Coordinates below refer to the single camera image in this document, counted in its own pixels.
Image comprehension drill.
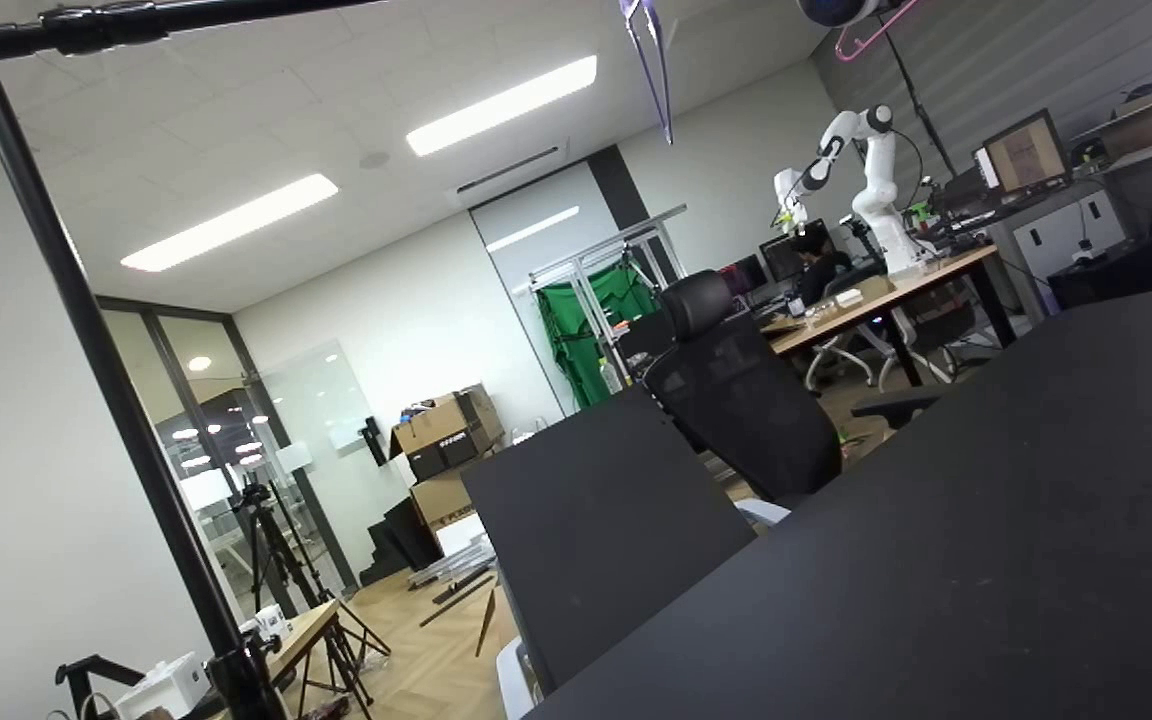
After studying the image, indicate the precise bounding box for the grey drawer cabinet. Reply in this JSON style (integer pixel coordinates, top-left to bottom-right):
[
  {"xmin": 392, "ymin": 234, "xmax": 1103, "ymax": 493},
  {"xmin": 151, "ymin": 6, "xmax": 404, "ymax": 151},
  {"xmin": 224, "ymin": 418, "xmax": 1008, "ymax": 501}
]
[{"xmin": 999, "ymin": 186, "xmax": 1129, "ymax": 321}]

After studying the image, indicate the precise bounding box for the computer monitor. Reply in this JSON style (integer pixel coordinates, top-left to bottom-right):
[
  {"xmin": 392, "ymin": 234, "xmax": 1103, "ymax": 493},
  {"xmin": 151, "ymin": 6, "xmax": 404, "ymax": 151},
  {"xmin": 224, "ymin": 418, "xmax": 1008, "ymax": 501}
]
[{"xmin": 971, "ymin": 107, "xmax": 1078, "ymax": 200}]

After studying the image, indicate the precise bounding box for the black flat panel board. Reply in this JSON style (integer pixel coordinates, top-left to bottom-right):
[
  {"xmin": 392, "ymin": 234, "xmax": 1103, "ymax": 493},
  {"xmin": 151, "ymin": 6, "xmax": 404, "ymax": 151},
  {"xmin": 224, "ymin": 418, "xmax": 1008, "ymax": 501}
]
[{"xmin": 459, "ymin": 390, "xmax": 761, "ymax": 695}]

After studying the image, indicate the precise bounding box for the large cardboard box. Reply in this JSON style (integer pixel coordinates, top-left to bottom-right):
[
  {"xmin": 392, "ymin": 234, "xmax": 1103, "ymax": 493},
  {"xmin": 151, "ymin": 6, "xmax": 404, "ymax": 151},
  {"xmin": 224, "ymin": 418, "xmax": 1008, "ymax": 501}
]
[{"xmin": 392, "ymin": 382, "xmax": 508, "ymax": 465}]

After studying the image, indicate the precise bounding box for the black vertical stand pole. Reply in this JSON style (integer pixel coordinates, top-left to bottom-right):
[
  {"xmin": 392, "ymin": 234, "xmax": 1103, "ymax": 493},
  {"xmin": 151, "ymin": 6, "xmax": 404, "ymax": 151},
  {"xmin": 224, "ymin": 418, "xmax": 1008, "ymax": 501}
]
[{"xmin": 0, "ymin": 6, "xmax": 289, "ymax": 720}]

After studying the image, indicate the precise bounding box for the metal clothes rack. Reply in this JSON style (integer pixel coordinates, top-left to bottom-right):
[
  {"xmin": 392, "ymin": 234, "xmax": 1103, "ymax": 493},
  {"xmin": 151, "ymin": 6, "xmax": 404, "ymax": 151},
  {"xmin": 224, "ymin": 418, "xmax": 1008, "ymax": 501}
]
[{"xmin": 524, "ymin": 200, "xmax": 698, "ymax": 405}]

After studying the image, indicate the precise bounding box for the long ceiling light panel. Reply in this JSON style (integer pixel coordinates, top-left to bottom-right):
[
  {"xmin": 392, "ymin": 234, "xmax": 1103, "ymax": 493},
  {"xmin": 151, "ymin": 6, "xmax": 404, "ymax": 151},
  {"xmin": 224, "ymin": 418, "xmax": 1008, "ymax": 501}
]
[
  {"xmin": 117, "ymin": 172, "xmax": 343, "ymax": 282},
  {"xmin": 399, "ymin": 54, "xmax": 603, "ymax": 160}
]

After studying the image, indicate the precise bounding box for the wooden office desk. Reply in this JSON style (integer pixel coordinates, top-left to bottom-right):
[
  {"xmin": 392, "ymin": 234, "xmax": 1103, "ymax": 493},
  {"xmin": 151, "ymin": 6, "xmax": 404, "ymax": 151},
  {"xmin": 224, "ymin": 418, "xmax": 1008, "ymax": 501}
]
[{"xmin": 756, "ymin": 239, "xmax": 1024, "ymax": 394}]

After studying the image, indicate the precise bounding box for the white box device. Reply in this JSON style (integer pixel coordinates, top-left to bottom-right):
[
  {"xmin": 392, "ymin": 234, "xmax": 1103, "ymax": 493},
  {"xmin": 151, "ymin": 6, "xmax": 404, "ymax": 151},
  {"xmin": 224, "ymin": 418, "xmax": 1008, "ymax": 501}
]
[{"xmin": 111, "ymin": 652, "xmax": 217, "ymax": 720}]

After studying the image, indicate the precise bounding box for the black horizontal hanging rod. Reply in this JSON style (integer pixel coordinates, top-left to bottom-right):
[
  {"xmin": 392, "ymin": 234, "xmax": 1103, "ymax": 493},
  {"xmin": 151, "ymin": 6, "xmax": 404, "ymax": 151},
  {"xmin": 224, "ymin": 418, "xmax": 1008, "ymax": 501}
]
[{"xmin": 0, "ymin": 0, "xmax": 380, "ymax": 71}]

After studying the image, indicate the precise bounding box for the black camera tripod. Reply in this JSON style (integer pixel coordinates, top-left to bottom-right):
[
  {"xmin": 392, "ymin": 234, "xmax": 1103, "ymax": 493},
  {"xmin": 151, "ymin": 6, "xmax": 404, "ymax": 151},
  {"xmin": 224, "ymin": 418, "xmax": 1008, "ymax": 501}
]
[{"xmin": 217, "ymin": 426, "xmax": 392, "ymax": 671}]

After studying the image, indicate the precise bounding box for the green hanging cloth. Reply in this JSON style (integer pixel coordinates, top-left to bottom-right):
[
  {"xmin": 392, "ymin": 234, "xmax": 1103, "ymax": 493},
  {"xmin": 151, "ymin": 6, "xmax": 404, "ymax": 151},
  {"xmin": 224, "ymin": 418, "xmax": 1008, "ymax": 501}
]
[{"xmin": 534, "ymin": 255, "xmax": 668, "ymax": 413}]

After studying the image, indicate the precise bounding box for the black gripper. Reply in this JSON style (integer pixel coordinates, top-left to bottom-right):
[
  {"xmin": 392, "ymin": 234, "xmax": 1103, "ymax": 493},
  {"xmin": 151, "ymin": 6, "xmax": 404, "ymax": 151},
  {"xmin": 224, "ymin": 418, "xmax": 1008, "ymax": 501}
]
[{"xmin": 797, "ymin": 0, "xmax": 878, "ymax": 31}]

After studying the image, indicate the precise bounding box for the small cardboard box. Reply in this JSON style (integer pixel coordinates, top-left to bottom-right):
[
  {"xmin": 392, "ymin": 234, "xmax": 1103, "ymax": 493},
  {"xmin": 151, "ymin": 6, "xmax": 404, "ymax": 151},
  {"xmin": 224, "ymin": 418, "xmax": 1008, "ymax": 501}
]
[{"xmin": 407, "ymin": 473, "xmax": 480, "ymax": 532}]

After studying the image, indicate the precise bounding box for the black mesh office chair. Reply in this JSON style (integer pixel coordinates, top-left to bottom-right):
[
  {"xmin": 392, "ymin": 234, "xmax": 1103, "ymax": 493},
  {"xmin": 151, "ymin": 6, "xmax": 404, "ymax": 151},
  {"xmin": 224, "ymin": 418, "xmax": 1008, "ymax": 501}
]
[{"xmin": 636, "ymin": 267, "xmax": 848, "ymax": 513}]

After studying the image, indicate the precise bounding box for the wooden folding stool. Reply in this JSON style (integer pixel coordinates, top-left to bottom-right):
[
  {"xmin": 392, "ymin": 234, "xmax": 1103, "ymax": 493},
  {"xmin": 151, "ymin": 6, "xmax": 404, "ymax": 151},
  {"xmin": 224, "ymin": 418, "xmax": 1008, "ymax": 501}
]
[{"xmin": 258, "ymin": 598, "xmax": 398, "ymax": 720}]

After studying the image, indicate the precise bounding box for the glass whiteboard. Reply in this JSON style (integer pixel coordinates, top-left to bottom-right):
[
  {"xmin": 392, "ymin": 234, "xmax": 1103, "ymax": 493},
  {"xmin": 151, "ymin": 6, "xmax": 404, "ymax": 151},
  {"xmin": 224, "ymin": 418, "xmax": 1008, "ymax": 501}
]
[{"xmin": 258, "ymin": 342, "xmax": 376, "ymax": 465}]

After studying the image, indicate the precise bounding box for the purple hanging strap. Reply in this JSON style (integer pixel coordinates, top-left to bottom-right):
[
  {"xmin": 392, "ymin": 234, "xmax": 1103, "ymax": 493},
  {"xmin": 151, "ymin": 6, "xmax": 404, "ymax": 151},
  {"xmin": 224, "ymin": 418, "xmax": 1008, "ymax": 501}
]
[{"xmin": 613, "ymin": 0, "xmax": 679, "ymax": 151}]

